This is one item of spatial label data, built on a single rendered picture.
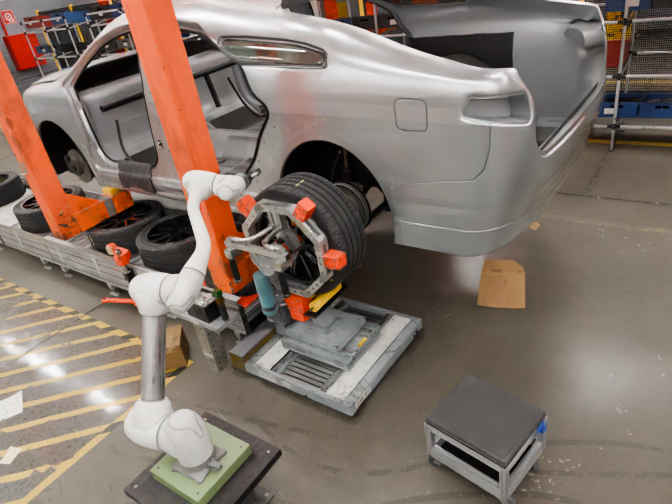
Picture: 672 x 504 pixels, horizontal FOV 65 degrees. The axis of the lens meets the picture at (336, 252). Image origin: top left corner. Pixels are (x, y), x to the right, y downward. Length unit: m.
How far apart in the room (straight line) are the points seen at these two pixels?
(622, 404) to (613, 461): 0.37
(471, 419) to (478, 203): 0.98
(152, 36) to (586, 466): 2.77
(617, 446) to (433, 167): 1.55
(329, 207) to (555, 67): 2.09
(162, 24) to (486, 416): 2.29
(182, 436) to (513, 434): 1.36
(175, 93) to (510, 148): 1.59
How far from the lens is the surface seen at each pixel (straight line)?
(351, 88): 2.67
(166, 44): 2.75
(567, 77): 4.09
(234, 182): 2.48
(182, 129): 2.79
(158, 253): 4.07
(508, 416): 2.48
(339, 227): 2.65
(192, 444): 2.36
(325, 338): 3.14
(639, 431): 3.00
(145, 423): 2.47
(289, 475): 2.82
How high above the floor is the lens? 2.18
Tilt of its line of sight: 30 degrees down
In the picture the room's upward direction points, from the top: 10 degrees counter-clockwise
